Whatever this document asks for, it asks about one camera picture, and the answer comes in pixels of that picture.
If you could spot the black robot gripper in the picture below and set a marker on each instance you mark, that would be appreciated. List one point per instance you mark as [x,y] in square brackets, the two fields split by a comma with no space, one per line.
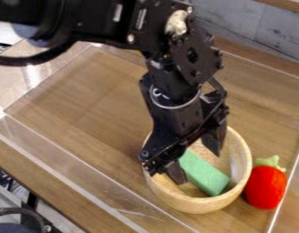
[179,126]

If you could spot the green rectangular stick block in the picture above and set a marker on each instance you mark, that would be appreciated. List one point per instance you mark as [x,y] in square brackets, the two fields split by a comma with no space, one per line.
[203,175]

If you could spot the brown wooden bowl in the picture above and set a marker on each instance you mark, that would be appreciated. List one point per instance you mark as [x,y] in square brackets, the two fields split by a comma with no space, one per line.
[186,197]

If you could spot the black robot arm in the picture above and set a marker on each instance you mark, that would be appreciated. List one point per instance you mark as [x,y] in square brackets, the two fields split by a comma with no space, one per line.
[183,96]

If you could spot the red toy strawberry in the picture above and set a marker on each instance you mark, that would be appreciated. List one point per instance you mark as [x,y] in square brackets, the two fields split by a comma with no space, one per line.
[268,182]

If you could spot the black table clamp base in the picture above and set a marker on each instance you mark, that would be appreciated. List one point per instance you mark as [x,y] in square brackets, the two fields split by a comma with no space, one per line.
[22,219]

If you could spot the clear acrylic tray enclosure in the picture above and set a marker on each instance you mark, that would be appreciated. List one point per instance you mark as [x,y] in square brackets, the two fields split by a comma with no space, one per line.
[72,127]

